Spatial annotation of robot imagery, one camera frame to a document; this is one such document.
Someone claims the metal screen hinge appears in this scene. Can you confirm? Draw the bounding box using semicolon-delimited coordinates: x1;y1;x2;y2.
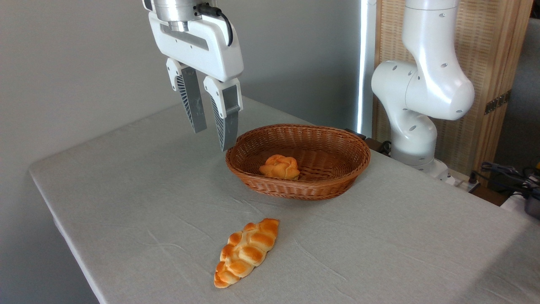
484;90;512;115

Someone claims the wooden folding screen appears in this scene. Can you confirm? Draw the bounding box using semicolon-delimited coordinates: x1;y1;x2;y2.
373;0;534;176

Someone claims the long braided bread loaf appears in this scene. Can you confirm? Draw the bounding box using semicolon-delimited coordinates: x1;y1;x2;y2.
213;218;280;289

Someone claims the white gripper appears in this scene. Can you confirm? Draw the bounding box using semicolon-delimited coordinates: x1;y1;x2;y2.
142;0;244;152

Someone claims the grey tablecloth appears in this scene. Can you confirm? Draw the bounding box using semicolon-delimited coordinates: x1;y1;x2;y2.
29;95;540;304

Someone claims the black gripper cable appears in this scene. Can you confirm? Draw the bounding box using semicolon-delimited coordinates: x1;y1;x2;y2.
196;3;234;47

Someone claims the black table clamp block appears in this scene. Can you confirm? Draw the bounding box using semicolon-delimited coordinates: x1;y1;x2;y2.
344;128;393;156

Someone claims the black cable bundle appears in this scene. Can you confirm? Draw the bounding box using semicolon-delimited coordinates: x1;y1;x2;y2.
470;162;540;199

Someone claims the brown wicker basket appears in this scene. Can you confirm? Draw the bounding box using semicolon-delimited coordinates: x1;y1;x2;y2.
225;123;371;201

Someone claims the small round knotted bread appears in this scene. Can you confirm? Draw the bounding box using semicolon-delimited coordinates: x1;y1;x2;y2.
259;154;300;181

